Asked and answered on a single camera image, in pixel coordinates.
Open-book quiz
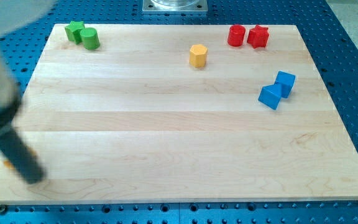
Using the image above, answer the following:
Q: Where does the blue triangle block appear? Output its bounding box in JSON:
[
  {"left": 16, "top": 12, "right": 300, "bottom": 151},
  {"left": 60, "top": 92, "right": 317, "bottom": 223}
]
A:
[{"left": 258, "top": 84, "right": 282, "bottom": 110}]

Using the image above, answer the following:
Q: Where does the green cylinder block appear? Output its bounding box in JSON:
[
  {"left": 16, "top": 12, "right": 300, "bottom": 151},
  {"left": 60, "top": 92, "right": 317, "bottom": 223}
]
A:
[{"left": 80, "top": 27, "right": 100, "bottom": 50}]

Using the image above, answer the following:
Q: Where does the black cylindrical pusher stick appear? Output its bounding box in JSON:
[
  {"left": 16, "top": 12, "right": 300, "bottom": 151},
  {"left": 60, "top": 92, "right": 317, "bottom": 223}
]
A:
[{"left": 0, "top": 129, "right": 45, "bottom": 184}]

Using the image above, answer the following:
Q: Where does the red star block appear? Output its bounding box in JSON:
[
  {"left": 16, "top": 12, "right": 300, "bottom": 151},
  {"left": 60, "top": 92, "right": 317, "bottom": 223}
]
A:
[{"left": 247, "top": 24, "right": 270, "bottom": 49}]

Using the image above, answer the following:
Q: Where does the yellow hexagon block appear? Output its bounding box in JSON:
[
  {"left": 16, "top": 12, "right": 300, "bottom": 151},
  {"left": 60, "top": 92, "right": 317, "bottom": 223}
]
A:
[{"left": 189, "top": 44, "right": 208, "bottom": 68}]

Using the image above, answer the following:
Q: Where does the blue cube block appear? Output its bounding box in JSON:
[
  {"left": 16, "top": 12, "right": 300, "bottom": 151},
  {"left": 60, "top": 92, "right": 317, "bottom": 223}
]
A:
[{"left": 275, "top": 71, "right": 296, "bottom": 98}]

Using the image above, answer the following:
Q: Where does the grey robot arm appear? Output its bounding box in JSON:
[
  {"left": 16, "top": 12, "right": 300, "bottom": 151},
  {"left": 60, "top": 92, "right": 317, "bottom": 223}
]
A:
[{"left": 0, "top": 0, "right": 54, "bottom": 184}]

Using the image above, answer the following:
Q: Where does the green star block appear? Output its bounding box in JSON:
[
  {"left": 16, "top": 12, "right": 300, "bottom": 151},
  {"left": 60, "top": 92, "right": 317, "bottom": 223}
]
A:
[{"left": 65, "top": 21, "right": 85, "bottom": 44}]

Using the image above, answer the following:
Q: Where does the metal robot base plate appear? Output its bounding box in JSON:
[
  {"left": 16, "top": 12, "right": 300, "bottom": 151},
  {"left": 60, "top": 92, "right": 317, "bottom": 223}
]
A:
[{"left": 142, "top": 0, "right": 208, "bottom": 15}]

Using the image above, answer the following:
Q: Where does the wooden board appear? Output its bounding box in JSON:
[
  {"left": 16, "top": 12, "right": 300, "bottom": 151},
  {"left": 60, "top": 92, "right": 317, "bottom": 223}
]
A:
[{"left": 0, "top": 24, "right": 358, "bottom": 205}]

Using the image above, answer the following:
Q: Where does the red cylinder block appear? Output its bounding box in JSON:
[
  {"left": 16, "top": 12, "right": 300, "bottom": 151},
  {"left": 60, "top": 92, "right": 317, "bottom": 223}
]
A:
[{"left": 227, "top": 24, "right": 246, "bottom": 47}]

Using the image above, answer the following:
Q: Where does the orange block behind pusher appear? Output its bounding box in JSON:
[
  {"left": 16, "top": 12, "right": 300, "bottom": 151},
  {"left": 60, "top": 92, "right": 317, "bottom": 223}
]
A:
[{"left": 3, "top": 149, "right": 38, "bottom": 170}]

